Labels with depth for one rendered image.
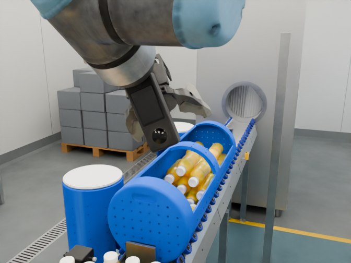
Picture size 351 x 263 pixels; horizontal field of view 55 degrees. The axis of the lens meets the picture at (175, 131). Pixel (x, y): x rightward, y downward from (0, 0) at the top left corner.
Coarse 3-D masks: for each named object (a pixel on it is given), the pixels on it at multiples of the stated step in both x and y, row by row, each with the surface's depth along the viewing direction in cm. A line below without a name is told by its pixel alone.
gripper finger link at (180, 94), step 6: (174, 90) 53; (180, 90) 54; (186, 90) 55; (174, 96) 53; (180, 96) 54; (186, 96) 54; (192, 96) 55; (180, 102) 55; (192, 102) 56; (198, 102) 56
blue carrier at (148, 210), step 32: (192, 128) 173; (224, 128) 175; (160, 160) 149; (224, 160) 153; (128, 192) 105; (160, 192) 101; (128, 224) 108; (160, 224) 104; (192, 224) 105; (160, 256) 107
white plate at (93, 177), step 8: (80, 168) 168; (88, 168) 168; (96, 168) 168; (104, 168) 168; (112, 168) 168; (64, 176) 158; (72, 176) 158; (80, 176) 158; (88, 176) 158; (96, 176) 158; (104, 176) 158; (112, 176) 158; (120, 176) 158; (72, 184) 149; (80, 184) 149; (88, 184) 149; (96, 184) 149; (104, 184) 149; (112, 184) 152
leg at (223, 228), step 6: (228, 210) 209; (228, 216) 210; (222, 222) 209; (228, 222) 212; (222, 228) 210; (222, 234) 211; (222, 240) 212; (222, 246) 213; (222, 252) 214; (222, 258) 216
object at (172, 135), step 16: (144, 80) 49; (128, 96) 50; (144, 96) 49; (160, 96) 49; (144, 112) 50; (160, 112) 49; (144, 128) 50; (160, 128) 49; (176, 128) 51; (160, 144) 49; (176, 144) 50
